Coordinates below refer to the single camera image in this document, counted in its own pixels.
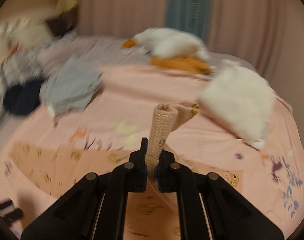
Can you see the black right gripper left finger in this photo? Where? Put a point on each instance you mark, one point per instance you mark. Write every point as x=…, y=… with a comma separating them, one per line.
x=132, y=175

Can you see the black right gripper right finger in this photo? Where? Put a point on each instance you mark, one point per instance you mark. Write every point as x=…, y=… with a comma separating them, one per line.
x=171, y=175

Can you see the peach cartoon print pants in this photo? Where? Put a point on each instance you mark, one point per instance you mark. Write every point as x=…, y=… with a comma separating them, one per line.
x=152, y=214

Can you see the pink printed bed sheet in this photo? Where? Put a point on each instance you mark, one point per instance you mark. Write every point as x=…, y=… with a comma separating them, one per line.
x=42, y=157

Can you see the grey blue folded garment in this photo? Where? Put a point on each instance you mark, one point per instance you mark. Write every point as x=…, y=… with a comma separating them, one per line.
x=71, y=88

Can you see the white goose plush toy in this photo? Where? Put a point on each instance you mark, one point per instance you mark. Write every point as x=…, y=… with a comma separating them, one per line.
x=173, y=49

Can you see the dark navy garment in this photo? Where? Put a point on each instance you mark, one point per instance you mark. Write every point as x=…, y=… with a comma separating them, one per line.
x=23, y=99

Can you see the plaid grey white blanket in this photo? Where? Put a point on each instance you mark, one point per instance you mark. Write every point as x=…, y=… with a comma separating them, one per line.
x=20, y=68

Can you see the teal curtain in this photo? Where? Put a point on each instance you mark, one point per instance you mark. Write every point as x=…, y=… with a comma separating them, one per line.
x=192, y=16

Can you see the pink curtain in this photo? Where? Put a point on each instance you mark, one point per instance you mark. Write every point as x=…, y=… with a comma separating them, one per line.
x=269, y=34

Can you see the beige pillow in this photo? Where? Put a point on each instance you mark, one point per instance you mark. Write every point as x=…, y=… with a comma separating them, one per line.
x=23, y=33

